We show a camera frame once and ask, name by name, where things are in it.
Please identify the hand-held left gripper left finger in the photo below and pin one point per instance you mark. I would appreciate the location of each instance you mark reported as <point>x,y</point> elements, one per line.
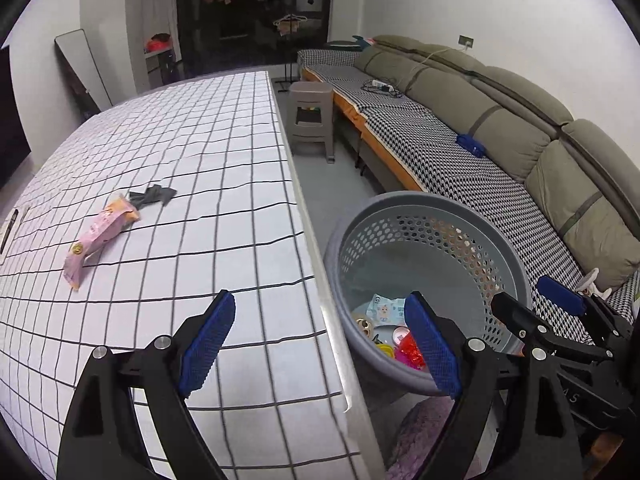
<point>210,345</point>

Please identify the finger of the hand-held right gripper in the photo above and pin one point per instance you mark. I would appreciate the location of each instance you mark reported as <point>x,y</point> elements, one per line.
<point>517,317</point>
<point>560,295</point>

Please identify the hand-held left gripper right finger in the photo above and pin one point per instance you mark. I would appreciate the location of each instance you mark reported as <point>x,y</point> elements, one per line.
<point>430,345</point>

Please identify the red plastic bag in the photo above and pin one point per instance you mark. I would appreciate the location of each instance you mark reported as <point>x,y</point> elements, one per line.
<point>410,355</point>

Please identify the yellow plastic bowl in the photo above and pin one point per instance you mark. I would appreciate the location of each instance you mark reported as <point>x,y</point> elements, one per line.
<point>385,350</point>

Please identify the beige round plush toy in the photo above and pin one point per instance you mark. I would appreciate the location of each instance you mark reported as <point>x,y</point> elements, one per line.
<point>362,325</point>

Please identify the grey perforated plastic basket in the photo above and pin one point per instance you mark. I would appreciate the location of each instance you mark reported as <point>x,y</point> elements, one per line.
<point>450,210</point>

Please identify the small pink can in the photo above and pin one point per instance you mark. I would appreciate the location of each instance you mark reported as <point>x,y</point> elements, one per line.
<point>401,335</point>

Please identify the small white object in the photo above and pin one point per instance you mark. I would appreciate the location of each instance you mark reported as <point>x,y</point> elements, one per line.
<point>594,281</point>

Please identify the light blue tissue packet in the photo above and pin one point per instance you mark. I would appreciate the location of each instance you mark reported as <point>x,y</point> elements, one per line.
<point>385,310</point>

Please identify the purple fluffy cushion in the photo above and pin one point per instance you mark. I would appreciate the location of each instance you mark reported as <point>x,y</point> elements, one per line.
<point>430,435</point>

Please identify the pink snack wrapper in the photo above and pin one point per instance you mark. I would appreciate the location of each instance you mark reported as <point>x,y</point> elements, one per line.
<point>100,232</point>

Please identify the grey wrapper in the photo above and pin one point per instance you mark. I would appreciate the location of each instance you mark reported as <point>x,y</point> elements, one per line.
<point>155,195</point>

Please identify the small blue object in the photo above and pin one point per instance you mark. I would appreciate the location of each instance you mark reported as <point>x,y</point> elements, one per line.
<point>471,144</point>

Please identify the grey-green sofa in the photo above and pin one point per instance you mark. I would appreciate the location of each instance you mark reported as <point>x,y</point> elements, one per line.
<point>505,125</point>

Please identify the white grid tablecloth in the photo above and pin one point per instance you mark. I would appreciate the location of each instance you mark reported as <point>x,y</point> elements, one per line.
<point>175,135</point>

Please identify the black pen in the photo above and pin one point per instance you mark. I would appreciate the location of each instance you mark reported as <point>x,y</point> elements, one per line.
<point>9,230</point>

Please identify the grey plastic stool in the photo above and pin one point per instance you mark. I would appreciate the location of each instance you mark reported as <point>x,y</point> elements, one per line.
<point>310,95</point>

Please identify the leaning mirror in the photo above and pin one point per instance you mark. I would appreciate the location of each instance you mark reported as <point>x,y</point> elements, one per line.
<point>80,70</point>

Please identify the red cloth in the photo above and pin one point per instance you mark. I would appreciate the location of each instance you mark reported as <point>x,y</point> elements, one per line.
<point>159,42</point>

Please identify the teal cloth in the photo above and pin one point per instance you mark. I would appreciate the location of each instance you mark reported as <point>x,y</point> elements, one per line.
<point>362,42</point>

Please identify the clothes hanger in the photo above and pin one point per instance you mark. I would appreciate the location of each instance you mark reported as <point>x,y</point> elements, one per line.
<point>290,22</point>

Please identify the wall socket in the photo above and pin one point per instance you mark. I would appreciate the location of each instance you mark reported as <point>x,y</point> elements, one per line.
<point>466,41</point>

